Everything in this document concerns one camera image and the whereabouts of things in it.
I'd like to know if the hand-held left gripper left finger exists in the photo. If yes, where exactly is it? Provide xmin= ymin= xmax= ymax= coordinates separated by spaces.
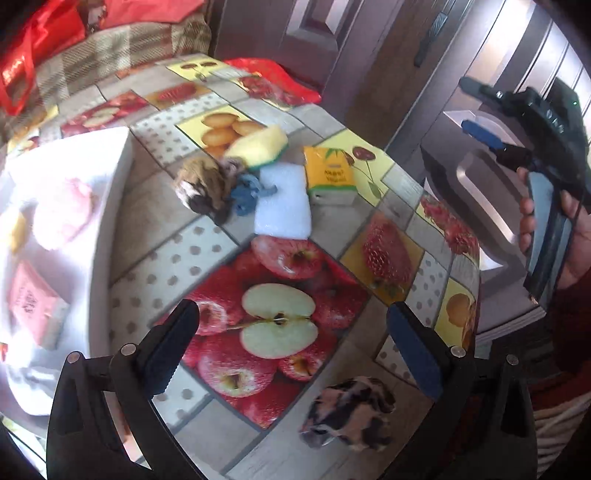
xmin=46 ymin=299 xmax=201 ymax=480

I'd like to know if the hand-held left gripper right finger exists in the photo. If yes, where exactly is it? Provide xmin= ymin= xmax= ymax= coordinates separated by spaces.
xmin=386 ymin=302 xmax=541 ymax=480

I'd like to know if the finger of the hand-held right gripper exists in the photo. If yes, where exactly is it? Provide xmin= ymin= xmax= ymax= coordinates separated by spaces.
xmin=461 ymin=119 xmax=533 ymax=171
xmin=459 ymin=76 xmax=511 ymax=114

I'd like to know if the pink tissue packet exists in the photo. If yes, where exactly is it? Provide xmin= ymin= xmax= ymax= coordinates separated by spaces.
xmin=7 ymin=261 xmax=70 ymax=349

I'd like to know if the yellow tissue packet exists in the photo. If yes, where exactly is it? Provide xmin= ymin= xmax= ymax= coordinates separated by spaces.
xmin=302 ymin=145 xmax=356 ymax=206

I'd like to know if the brown patterned scrunchie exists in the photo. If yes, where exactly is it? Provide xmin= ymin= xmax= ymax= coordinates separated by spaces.
xmin=173 ymin=156 xmax=247 ymax=227

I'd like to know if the blue scrunchie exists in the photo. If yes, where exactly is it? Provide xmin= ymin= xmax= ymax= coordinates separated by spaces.
xmin=228 ymin=174 xmax=278 ymax=217

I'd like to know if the pink soft puff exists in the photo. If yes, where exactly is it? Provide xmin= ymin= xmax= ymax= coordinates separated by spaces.
xmin=32 ymin=178 xmax=95 ymax=250

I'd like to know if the white sponge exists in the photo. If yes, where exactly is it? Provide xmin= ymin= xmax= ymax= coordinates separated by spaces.
xmin=253 ymin=162 xmax=312 ymax=241

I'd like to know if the small yellow soft item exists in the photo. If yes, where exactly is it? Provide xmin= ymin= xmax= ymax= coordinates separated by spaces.
xmin=7 ymin=210 xmax=31 ymax=254

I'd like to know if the yellow green sponge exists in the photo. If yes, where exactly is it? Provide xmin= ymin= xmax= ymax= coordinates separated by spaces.
xmin=225 ymin=124 xmax=289 ymax=169

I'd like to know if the white box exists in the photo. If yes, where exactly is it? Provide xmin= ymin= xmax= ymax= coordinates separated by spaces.
xmin=0 ymin=126 xmax=136 ymax=418

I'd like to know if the person's right forearm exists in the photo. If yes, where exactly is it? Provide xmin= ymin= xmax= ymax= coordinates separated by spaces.
xmin=542 ymin=274 xmax=591 ymax=374

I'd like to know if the person's right hand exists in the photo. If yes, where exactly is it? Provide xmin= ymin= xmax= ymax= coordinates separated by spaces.
xmin=517 ymin=167 xmax=591 ymax=291

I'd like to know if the grey embossed metal door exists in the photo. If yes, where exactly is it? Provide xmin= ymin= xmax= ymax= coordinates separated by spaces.
xmin=392 ymin=0 xmax=591 ymax=342

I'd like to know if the fruit print tablecloth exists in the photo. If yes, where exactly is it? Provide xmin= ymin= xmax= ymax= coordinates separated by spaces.
xmin=0 ymin=53 xmax=481 ymax=480

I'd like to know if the red cream knit garment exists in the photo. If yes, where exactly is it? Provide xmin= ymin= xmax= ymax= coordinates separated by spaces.
xmin=529 ymin=369 xmax=591 ymax=467

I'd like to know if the red printed gift bag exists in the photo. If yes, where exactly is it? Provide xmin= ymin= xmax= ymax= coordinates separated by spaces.
xmin=224 ymin=58 xmax=321 ymax=108

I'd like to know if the brown panelled door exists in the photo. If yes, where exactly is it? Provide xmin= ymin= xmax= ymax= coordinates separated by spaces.
xmin=208 ymin=0 xmax=462 ymax=153

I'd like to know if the plaid sofa cover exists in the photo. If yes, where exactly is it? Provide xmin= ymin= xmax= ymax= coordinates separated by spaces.
xmin=0 ymin=11 xmax=213 ymax=144

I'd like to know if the red paper bag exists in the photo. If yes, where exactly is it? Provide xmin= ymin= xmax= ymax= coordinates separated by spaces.
xmin=102 ymin=0 xmax=204 ymax=21

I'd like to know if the black door handle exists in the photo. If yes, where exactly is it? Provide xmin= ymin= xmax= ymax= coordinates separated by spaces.
xmin=414 ymin=11 xmax=448 ymax=68

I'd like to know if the red shopping bag with handles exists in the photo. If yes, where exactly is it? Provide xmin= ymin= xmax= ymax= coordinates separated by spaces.
xmin=0 ymin=0 xmax=86 ymax=116

